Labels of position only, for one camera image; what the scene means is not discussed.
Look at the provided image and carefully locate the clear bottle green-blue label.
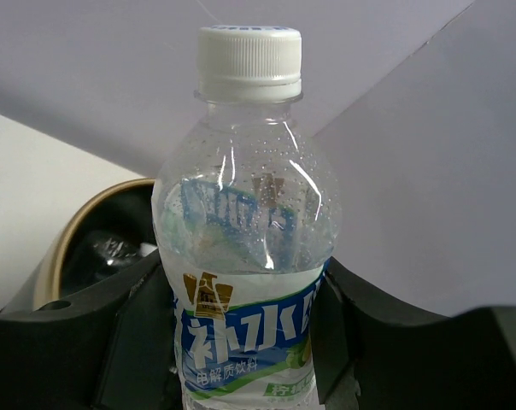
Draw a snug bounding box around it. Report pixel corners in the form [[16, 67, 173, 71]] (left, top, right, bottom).
[[152, 25, 342, 409]]

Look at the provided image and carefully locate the clear bottle dark blue label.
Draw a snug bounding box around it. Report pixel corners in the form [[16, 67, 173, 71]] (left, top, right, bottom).
[[73, 231, 157, 269]]

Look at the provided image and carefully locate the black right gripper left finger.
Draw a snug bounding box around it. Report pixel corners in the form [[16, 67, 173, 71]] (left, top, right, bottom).
[[0, 253, 182, 409]]

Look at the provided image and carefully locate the dark bin with gold rim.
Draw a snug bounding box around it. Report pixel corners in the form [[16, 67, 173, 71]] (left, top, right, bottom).
[[1, 178, 161, 315]]

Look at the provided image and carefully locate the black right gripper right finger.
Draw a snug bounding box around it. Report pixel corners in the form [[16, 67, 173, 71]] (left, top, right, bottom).
[[310, 260, 516, 409]]

